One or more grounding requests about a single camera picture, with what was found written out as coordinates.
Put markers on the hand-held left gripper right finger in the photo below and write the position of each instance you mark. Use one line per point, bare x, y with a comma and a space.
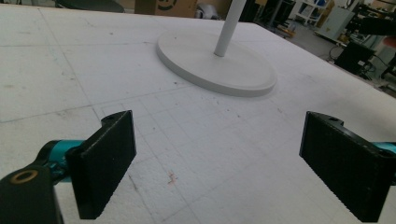
348, 168

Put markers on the white hook rack stand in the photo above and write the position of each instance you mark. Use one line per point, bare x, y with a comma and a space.
218, 71

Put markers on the black equipment box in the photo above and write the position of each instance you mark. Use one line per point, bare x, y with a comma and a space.
355, 57

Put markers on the white foam mat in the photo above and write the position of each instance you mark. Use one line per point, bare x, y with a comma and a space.
62, 77

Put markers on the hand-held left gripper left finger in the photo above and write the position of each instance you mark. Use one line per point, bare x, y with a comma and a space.
99, 168

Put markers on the brown cardboard box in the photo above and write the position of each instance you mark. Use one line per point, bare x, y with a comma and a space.
168, 7

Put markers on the black round stool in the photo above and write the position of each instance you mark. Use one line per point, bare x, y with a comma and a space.
90, 5

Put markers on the white cabinet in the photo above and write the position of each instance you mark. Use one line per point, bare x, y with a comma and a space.
336, 23

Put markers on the white shelf unit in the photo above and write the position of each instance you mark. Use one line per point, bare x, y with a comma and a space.
311, 11

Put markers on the grey plastic wrapped bundle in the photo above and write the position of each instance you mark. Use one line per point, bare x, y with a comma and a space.
208, 11

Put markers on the black metal stand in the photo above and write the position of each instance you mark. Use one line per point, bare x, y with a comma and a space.
260, 11

